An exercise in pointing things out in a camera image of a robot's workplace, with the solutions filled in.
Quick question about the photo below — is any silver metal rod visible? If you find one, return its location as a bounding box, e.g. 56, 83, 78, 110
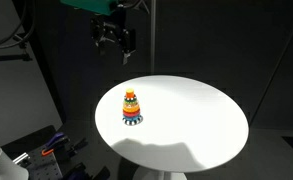
12, 151, 31, 165

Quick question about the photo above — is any perforated metal breadboard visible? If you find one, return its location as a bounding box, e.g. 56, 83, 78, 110
25, 146, 65, 180

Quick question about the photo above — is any black handled clamp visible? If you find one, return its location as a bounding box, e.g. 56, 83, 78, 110
70, 137, 89, 155

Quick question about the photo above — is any orange stacker peg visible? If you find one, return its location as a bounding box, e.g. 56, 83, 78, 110
125, 87, 136, 99

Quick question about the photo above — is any purple clamp with orange trigger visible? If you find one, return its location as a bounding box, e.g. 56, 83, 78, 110
40, 131, 70, 157

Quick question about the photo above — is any black cable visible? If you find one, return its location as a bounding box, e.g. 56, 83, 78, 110
0, 0, 29, 50
0, 0, 38, 52

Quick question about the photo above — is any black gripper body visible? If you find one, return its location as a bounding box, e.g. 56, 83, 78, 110
90, 7, 137, 54

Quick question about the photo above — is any black clamp handle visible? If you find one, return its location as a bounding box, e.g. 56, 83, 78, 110
91, 165, 111, 180

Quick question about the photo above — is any white table pedestal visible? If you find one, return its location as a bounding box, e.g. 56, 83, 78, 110
131, 165, 188, 180

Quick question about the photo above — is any grey vertical pole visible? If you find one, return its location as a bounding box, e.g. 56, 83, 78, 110
149, 0, 157, 75

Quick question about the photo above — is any blue stacker ring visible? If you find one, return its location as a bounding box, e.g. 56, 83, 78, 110
122, 114, 142, 121

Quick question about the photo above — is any orange stacker ring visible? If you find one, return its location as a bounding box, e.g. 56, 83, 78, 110
122, 103, 141, 113

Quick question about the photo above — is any green stacker ring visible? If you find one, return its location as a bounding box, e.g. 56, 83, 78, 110
123, 98, 139, 105

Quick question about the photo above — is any red stacker ring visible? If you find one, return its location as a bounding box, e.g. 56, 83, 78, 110
122, 110, 142, 118

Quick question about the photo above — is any large black white striped ring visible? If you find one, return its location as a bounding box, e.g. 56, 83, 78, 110
121, 116, 144, 127

